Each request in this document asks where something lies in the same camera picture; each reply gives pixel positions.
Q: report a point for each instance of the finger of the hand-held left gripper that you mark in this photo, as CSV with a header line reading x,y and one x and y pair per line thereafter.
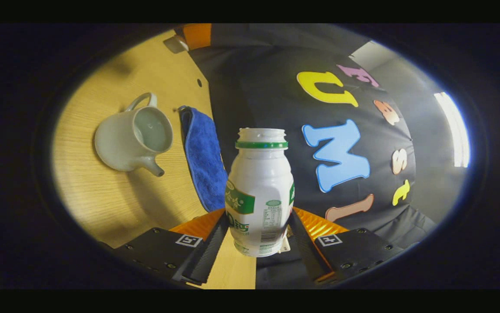
x,y
198,37

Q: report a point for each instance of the black backdrop cloth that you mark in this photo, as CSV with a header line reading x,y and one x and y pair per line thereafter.
x,y
267,87

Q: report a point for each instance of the ceiling light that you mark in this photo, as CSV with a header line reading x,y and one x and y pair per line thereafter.
x,y
454,130

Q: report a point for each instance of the white teacup lid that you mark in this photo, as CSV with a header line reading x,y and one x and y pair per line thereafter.
x,y
175,44

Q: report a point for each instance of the white teacup with spout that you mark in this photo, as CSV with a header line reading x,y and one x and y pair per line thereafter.
x,y
117,145

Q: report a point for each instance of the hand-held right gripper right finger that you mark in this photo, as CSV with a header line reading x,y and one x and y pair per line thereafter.
x,y
308,252

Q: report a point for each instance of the blue towel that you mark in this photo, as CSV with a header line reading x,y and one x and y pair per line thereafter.
x,y
204,161

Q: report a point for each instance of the white water bottle green label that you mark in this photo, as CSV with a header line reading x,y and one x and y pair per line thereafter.
x,y
258,191

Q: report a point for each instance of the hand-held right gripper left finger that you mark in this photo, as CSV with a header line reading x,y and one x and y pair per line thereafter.
x,y
208,252

